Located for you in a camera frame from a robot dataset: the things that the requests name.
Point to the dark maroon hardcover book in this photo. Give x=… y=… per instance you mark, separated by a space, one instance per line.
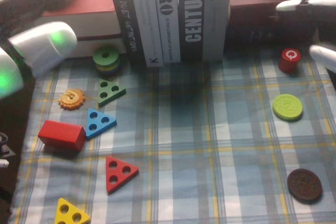
x=262 y=22

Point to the thick red hardcover book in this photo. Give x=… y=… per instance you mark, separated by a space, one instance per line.
x=94 y=1

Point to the red cylinder with letter Q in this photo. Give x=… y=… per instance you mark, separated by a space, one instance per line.
x=287 y=64

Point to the green toy sandwich cookie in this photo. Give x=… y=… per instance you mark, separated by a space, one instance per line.
x=287 y=107

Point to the tan toy biscuit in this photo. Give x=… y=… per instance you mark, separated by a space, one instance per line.
x=71 y=100

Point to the green triangle with three holes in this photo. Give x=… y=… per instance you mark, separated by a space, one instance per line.
x=109 y=95

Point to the red wooden rectangular block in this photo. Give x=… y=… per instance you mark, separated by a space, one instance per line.
x=60 y=133

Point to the blue triangle with three holes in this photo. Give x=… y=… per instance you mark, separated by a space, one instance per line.
x=98 y=127

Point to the black clamp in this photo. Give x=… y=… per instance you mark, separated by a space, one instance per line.
x=5 y=146

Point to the blue plaid tablecloth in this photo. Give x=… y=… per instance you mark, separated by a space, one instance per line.
x=199 y=142

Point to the brown toy sandwich cookie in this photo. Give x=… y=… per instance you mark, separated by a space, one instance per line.
x=304 y=186

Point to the red triangle with three holes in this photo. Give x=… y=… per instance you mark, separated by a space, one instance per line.
x=118 y=179

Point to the yellow triangle with three holes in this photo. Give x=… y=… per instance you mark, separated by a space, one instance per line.
x=68 y=217

